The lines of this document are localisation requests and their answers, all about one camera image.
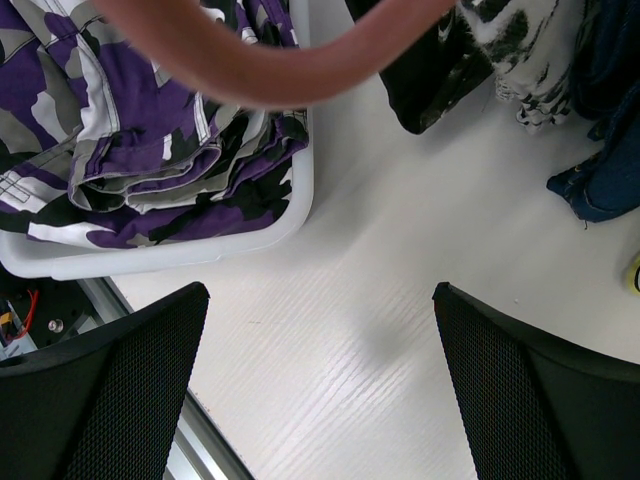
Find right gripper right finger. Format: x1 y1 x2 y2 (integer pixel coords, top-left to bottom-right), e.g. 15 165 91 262
433 283 639 479

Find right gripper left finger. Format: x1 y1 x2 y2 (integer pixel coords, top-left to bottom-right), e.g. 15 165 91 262
1 282 209 479

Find white plastic basket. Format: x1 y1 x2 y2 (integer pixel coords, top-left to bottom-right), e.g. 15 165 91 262
0 0 316 281

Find purple camouflage trousers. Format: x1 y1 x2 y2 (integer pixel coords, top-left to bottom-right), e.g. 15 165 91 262
0 0 309 251

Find black white patterned trousers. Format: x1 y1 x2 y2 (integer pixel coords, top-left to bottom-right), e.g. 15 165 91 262
344 0 501 135

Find pink hanger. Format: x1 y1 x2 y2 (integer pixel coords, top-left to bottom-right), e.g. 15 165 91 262
95 1 454 110

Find yellow green trousers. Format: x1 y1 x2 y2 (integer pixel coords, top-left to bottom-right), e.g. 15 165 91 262
626 256 640 296

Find navy blue trousers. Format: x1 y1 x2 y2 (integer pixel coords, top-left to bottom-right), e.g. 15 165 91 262
547 1 639 223

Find white black lettered trousers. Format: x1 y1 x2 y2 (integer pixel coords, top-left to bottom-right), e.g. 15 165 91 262
456 0 599 133

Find aluminium front rail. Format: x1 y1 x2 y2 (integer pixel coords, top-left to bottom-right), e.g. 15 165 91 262
72 278 253 480

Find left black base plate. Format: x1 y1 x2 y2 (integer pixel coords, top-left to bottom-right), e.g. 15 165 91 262
1 269 95 360

